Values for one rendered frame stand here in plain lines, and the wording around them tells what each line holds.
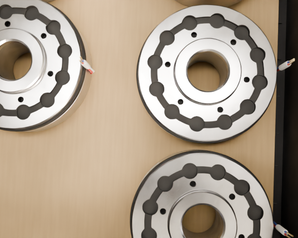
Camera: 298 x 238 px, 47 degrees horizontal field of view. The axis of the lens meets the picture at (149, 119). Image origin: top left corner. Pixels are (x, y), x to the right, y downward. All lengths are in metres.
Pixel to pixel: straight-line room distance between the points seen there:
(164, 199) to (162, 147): 0.05
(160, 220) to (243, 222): 0.06
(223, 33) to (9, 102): 0.16
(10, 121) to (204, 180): 0.15
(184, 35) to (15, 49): 0.13
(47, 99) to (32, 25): 0.06
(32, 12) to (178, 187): 0.17
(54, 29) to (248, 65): 0.15
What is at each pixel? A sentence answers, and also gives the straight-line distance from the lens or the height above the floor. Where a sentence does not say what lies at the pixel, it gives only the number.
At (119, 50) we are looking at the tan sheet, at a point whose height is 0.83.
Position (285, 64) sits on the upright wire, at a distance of 0.26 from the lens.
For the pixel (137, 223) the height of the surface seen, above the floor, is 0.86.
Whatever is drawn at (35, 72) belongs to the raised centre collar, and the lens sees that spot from 0.26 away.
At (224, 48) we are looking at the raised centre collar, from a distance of 0.25.
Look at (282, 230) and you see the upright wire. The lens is 0.26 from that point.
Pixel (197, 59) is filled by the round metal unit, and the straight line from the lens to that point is 0.27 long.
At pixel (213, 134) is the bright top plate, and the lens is 0.25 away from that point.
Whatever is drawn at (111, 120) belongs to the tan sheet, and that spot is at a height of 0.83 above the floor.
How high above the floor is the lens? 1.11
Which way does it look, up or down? 86 degrees down
